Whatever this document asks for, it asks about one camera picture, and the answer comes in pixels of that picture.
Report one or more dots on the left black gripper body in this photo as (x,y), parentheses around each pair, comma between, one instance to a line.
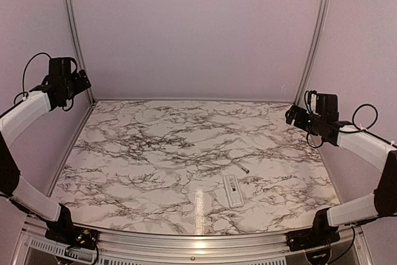
(79,85)

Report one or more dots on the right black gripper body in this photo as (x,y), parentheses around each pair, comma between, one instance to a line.
(299,122)

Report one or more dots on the white remote control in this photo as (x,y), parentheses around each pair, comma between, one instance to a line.
(233,193)

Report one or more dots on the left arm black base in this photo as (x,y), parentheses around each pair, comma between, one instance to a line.
(72,235)

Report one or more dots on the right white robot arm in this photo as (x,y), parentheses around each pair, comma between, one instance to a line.
(320,117)

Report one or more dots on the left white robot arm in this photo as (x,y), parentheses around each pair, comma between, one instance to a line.
(58,89)

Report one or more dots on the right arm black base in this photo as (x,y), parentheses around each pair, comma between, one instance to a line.
(320,234)

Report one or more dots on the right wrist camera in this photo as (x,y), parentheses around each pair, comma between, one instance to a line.
(310,100)

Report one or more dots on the left aluminium frame post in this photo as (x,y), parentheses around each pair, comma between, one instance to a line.
(73,29)

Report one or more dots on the aluminium frame post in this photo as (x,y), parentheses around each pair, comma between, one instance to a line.
(314,45)
(73,29)

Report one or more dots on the right aluminium frame post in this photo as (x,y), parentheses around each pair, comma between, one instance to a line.
(314,45)

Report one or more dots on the front aluminium frame rail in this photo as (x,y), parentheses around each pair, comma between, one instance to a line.
(125,247)

